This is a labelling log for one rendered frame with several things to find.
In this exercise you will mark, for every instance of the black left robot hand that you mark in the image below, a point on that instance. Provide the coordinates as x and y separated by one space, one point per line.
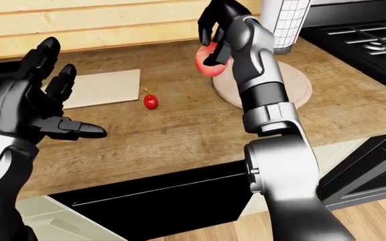
18 100

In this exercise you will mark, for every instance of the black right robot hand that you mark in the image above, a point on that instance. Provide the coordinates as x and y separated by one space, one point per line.
218 20

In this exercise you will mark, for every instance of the red apple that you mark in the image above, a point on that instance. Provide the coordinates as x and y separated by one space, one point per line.
203 65

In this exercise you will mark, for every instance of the rectangular light wooden cutting board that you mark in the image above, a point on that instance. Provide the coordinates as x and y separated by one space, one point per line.
107 86

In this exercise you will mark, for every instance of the round light wooden cutting board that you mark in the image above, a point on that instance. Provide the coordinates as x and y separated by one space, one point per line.
293 85

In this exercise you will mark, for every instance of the red cherry with stem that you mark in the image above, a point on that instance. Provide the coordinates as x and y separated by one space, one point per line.
150 101

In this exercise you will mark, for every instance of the white grid-pattern canister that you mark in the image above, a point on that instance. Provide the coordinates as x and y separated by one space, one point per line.
281 22

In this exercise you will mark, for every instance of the cream cabinet front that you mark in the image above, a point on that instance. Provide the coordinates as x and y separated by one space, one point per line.
62 223

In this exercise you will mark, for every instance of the black stove with grates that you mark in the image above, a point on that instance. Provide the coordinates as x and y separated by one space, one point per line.
364 42

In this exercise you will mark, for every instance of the black dishwasher front panel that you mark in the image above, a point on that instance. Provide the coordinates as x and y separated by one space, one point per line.
152 200

